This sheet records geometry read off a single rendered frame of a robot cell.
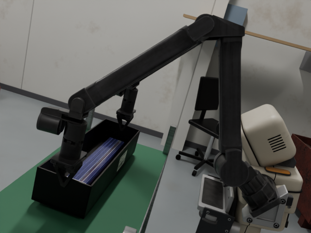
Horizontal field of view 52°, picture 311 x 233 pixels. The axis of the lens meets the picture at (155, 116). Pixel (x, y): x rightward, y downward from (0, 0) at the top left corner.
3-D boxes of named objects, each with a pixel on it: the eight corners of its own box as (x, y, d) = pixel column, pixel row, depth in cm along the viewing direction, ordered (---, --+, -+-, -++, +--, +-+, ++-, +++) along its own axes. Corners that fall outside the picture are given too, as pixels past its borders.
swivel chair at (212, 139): (230, 166, 421) (258, 88, 390) (227, 189, 357) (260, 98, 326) (180, 149, 434) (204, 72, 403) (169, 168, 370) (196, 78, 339)
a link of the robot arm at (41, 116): (85, 99, 82) (92, 97, 91) (42, 87, 82) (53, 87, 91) (74, 144, 84) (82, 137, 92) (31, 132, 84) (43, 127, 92)
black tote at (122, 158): (83, 219, 94) (91, 187, 91) (30, 199, 96) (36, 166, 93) (134, 152, 149) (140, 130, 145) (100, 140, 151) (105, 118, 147)
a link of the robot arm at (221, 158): (261, 179, 85) (255, 173, 91) (239, 149, 85) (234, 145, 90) (233, 199, 86) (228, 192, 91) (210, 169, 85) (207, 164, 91)
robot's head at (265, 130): (287, 137, 115) (270, 99, 113) (301, 158, 95) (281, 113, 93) (249, 151, 119) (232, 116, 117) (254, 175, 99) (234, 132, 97)
